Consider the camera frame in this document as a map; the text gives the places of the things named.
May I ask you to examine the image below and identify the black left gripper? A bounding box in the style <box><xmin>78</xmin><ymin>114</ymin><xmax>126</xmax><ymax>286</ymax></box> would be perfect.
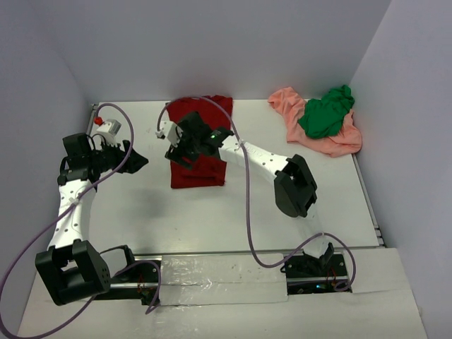
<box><xmin>88</xmin><ymin>137</ymin><xmax>148</xmax><ymax>174</ymax></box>

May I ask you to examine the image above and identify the red t-shirt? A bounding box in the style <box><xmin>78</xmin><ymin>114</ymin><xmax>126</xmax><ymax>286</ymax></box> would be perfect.
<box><xmin>167</xmin><ymin>95</ymin><xmax>233</xmax><ymax>189</ymax></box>

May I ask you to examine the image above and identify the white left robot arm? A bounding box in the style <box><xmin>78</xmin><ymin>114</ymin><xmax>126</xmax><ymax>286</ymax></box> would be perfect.
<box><xmin>35</xmin><ymin>133</ymin><xmax>148</xmax><ymax>306</ymax></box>

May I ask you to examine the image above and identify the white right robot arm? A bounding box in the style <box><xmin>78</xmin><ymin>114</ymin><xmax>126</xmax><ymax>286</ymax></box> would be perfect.
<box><xmin>156</xmin><ymin>112</ymin><xmax>334</xmax><ymax>276</ymax></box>

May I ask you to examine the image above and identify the green t-shirt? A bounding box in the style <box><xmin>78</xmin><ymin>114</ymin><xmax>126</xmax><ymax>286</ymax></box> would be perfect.
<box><xmin>298</xmin><ymin>85</ymin><xmax>355</xmax><ymax>139</ymax></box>

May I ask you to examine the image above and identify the salmon pink t-shirt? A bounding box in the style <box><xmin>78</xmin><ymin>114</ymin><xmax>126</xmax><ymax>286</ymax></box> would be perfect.
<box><xmin>268</xmin><ymin>87</ymin><xmax>362</xmax><ymax>157</ymax></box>

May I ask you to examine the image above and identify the white cardboard front cover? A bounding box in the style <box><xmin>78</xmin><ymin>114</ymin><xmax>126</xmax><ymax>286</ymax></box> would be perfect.
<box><xmin>18</xmin><ymin>248</ymin><xmax>426</xmax><ymax>338</ymax></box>

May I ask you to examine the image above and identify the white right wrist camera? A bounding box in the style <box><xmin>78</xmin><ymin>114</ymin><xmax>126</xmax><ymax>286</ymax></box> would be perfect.
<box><xmin>155</xmin><ymin>121</ymin><xmax>183</xmax><ymax>148</ymax></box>

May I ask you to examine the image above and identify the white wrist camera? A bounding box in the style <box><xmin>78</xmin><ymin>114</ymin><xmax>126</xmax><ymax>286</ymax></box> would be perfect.
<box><xmin>93</xmin><ymin>117</ymin><xmax>121</xmax><ymax>147</ymax></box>
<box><xmin>155</xmin><ymin>121</ymin><xmax>183</xmax><ymax>148</ymax></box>

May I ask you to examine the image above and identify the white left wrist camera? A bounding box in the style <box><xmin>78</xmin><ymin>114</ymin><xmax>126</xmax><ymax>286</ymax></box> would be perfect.
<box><xmin>93</xmin><ymin>117</ymin><xmax>121</xmax><ymax>147</ymax></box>

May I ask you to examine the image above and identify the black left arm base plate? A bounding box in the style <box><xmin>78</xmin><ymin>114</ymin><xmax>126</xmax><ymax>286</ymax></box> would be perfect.
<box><xmin>95</xmin><ymin>263</ymin><xmax>158</xmax><ymax>306</ymax></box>

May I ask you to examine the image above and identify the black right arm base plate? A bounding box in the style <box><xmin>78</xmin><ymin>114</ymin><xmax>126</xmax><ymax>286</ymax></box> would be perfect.
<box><xmin>280</xmin><ymin>254</ymin><xmax>348</xmax><ymax>295</ymax></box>

